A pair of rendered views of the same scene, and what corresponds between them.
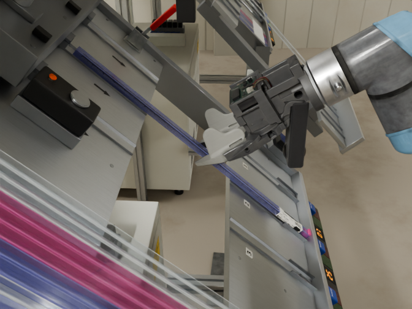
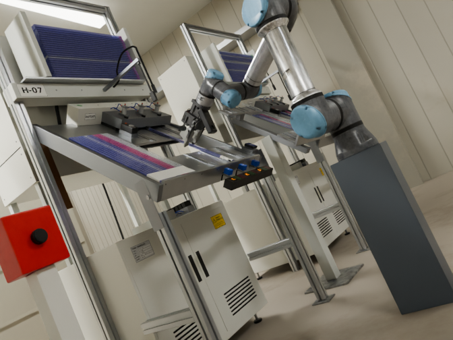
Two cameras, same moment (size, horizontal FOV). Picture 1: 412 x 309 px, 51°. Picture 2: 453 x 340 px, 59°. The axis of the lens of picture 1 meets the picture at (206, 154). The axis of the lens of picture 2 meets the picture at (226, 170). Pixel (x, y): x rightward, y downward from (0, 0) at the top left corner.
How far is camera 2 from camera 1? 1.56 m
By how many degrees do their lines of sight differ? 49
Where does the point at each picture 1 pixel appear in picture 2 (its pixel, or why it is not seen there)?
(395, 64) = (207, 82)
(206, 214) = not seen: hidden behind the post
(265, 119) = (191, 120)
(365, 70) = (203, 89)
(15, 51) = (118, 120)
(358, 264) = not seen: hidden behind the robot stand
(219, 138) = (184, 133)
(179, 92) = (203, 142)
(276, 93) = (192, 110)
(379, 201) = not seen: outside the picture
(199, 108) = (212, 145)
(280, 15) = (437, 145)
